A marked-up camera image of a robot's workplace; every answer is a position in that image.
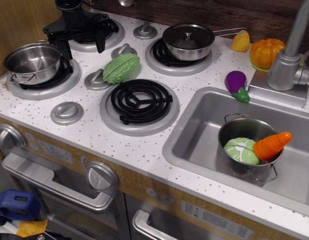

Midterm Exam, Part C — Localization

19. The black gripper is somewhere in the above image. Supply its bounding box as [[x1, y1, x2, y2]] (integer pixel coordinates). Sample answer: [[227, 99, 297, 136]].
[[43, 0, 110, 60]]

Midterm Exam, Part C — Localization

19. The green bumpy toy squash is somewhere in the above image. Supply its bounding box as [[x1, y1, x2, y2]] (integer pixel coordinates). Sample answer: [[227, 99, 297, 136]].
[[102, 53, 140, 85]]

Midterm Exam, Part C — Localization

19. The steel pot on left burner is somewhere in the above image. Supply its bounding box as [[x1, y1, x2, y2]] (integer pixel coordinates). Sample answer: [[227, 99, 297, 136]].
[[4, 42, 62, 86]]

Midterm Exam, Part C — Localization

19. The steel pan with lid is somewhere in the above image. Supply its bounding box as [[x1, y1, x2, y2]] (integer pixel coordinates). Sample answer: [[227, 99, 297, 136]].
[[162, 23, 248, 61]]

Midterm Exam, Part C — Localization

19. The steel pot in sink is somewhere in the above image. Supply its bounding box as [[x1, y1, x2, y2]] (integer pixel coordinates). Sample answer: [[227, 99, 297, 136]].
[[215, 113, 283, 187]]

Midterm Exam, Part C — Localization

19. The back left black burner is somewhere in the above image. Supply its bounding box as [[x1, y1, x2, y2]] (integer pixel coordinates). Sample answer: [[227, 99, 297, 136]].
[[68, 19, 125, 53]]

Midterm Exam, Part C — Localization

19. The black burner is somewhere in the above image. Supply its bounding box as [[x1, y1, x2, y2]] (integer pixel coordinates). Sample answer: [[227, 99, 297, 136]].
[[145, 38, 213, 77], [6, 58, 81, 100], [100, 79, 179, 137], [68, 19, 125, 53]]

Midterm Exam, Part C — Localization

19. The left front black burner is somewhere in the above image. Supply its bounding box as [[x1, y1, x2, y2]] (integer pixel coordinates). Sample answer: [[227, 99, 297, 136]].
[[6, 58, 81, 100]]

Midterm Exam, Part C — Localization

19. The silver stove knob upper middle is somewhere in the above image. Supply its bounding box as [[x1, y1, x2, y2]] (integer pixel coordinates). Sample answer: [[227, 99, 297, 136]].
[[111, 43, 138, 60]]

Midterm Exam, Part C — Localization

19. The silver stove knob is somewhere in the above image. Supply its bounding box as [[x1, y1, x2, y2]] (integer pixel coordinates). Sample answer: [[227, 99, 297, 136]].
[[84, 69, 112, 91], [111, 43, 138, 60], [50, 101, 84, 126], [133, 21, 158, 40]]

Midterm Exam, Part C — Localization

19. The hanging silver utensil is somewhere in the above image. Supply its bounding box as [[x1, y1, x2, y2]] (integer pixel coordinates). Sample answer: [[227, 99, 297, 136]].
[[118, 0, 137, 8]]

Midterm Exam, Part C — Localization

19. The silver stove knob back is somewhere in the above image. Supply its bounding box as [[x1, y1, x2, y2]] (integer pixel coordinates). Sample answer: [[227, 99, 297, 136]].
[[133, 21, 158, 40]]

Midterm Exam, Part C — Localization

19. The silver stove knob front left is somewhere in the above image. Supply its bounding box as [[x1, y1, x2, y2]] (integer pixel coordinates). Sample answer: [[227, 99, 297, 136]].
[[50, 101, 84, 126]]

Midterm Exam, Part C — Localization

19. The back right black burner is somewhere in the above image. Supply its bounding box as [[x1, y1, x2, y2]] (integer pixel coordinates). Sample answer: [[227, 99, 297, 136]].
[[145, 38, 213, 77]]

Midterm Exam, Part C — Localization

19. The silver oven dial left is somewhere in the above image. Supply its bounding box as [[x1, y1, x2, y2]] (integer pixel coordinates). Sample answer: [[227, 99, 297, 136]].
[[0, 123, 27, 151]]

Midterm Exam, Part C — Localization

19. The silver oven dial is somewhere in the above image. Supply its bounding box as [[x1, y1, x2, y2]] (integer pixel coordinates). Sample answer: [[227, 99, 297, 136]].
[[0, 123, 27, 151], [86, 161, 119, 192]]

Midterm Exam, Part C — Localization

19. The silver sink basin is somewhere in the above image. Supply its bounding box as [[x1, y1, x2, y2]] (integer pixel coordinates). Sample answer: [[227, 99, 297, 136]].
[[163, 87, 309, 216]]

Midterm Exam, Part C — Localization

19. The silver oven dial right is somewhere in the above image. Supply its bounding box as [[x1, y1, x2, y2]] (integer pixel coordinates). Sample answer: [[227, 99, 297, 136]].
[[86, 161, 119, 192]]

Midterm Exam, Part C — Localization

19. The toy yellow corn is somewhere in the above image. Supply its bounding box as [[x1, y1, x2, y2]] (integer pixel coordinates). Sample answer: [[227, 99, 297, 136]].
[[231, 29, 250, 52]]

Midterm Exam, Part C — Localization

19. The toy purple eggplant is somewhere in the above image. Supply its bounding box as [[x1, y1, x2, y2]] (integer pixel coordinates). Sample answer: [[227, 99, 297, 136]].
[[224, 70, 250, 103]]

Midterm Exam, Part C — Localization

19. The blue clamp tool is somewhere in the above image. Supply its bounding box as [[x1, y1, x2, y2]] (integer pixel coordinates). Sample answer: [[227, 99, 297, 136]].
[[0, 189, 41, 221]]

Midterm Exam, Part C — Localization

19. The toy orange pumpkin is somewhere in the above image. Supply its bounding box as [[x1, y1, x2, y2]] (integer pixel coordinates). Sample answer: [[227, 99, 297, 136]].
[[249, 38, 286, 69]]

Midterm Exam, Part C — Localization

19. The toy green cabbage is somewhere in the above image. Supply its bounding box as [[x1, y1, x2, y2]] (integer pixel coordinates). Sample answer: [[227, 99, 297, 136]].
[[223, 137, 261, 166]]

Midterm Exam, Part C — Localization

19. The yellow cloth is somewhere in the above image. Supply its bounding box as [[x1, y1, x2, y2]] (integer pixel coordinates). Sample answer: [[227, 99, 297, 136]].
[[16, 219, 48, 238]]

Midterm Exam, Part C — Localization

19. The silver faucet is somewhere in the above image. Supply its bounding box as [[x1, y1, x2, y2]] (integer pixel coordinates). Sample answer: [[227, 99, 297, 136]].
[[247, 0, 309, 109]]

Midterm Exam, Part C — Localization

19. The toy orange carrot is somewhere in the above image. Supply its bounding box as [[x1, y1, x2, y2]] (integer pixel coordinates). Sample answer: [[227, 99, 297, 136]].
[[253, 131, 292, 161]]

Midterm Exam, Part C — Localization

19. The silver oven door handle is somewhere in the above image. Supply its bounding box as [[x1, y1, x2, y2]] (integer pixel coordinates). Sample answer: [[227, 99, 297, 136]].
[[2, 153, 113, 214]]

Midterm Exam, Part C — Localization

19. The silver dishwasher door handle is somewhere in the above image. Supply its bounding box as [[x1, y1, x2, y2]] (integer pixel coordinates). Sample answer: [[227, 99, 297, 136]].
[[132, 209, 176, 240]]

